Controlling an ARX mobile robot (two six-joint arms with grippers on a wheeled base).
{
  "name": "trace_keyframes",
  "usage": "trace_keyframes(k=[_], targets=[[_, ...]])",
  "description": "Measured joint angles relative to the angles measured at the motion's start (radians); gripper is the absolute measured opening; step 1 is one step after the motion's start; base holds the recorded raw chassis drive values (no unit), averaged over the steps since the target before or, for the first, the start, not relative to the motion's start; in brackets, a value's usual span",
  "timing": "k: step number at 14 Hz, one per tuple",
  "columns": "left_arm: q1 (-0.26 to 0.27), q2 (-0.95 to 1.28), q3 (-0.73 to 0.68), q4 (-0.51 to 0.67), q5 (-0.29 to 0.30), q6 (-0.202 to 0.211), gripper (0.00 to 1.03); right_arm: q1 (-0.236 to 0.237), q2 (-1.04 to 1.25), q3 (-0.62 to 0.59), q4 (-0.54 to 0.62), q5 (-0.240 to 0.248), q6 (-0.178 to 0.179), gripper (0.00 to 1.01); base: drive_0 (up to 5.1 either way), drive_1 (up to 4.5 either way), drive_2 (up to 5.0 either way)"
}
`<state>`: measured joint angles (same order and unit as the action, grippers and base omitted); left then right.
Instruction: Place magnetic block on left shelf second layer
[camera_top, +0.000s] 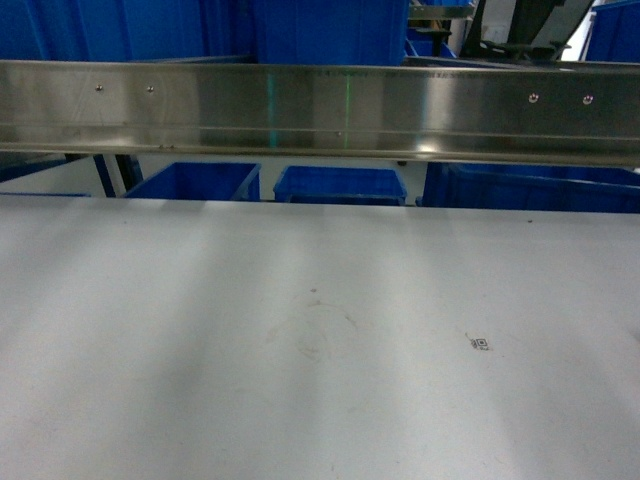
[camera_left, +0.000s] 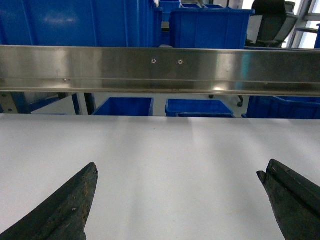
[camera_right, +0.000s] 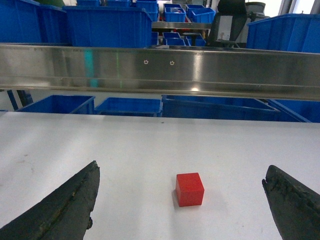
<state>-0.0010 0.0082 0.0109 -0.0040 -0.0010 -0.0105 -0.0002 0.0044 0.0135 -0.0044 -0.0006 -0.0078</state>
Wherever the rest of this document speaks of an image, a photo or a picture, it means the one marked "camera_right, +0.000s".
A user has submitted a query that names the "blue bin below beam middle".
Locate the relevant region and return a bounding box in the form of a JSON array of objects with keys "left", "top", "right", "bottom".
[{"left": 94, "top": 97, "right": 162, "bottom": 117}]

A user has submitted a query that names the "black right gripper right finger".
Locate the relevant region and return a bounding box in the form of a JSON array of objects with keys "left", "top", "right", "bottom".
[{"left": 262, "top": 165, "right": 320, "bottom": 240}]

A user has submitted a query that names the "large blue bin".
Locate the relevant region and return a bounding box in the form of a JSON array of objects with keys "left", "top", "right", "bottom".
[
  {"left": 0, "top": 0, "right": 71, "bottom": 44},
  {"left": 246, "top": 13, "right": 320, "bottom": 54},
  {"left": 62, "top": 6, "right": 152, "bottom": 48}
]

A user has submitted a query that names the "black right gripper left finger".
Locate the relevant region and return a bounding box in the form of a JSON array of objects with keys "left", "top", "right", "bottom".
[{"left": 0, "top": 161, "right": 100, "bottom": 240}]

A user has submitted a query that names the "large blue bin upper right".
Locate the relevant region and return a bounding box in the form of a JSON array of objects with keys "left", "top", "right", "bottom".
[{"left": 246, "top": 13, "right": 320, "bottom": 54}]

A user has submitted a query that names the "blue bin below beam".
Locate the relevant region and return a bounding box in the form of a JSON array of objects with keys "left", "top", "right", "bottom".
[
  {"left": 161, "top": 95, "right": 310, "bottom": 123},
  {"left": 16, "top": 95, "right": 95, "bottom": 115},
  {"left": 94, "top": 97, "right": 162, "bottom": 117}
]

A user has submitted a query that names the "blue bin below beam left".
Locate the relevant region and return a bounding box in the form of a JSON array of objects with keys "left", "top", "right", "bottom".
[{"left": 16, "top": 95, "right": 95, "bottom": 115}]

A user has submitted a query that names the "stainless steel shelf beam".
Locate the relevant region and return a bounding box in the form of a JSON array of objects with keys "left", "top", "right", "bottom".
[{"left": 0, "top": 44, "right": 320, "bottom": 101}]

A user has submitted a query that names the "blue bin below beam right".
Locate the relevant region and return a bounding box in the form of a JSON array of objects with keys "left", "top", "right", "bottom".
[{"left": 161, "top": 95, "right": 310, "bottom": 123}]

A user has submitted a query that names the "red magnetic cube block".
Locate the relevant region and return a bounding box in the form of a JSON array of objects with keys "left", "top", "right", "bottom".
[{"left": 175, "top": 172, "right": 205, "bottom": 207}]

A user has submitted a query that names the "large blue bin upper left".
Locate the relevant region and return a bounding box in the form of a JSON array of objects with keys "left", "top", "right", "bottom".
[{"left": 0, "top": 0, "right": 71, "bottom": 44}]

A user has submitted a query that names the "large blue bin upper centre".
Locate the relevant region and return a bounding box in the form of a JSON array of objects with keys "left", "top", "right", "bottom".
[{"left": 62, "top": 6, "right": 152, "bottom": 48}]

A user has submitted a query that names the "black office chair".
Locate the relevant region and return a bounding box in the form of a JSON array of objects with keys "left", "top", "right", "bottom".
[{"left": 206, "top": 0, "right": 248, "bottom": 48}]

